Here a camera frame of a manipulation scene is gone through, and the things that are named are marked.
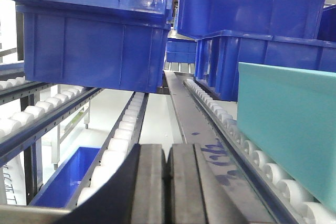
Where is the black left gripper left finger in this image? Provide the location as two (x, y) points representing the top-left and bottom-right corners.
(57, 144), (165, 223)

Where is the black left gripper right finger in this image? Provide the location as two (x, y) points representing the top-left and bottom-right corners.
(167, 143), (246, 224)

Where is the light teal plastic bin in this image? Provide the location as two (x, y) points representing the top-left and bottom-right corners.
(237, 62), (335, 210)

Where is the white roller track middle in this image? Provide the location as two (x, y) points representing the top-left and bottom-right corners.
(66, 92), (149, 209)

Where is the white roller track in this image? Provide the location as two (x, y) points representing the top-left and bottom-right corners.
(1, 88), (102, 166)
(185, 79), (335, 223)
(66, 92), (149, 209)

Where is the blue bin on floor level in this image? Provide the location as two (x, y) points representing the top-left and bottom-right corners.
(30, 146), (99, 208)

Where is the white roller track right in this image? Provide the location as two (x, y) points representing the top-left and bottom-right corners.
(185, 79), (335, 223)

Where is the white roller track left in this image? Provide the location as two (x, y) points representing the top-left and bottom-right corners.
(1, 88), (102, 166)

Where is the dark blue bin lower left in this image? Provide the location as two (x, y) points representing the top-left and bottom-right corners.
(17, 5), (170, 93)

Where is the dark blue bin lower right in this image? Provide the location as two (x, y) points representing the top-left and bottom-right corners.
(195, 30), (335, 101)

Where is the dark blue bin upper right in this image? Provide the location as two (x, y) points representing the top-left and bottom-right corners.
(177, 0), (325, 39)

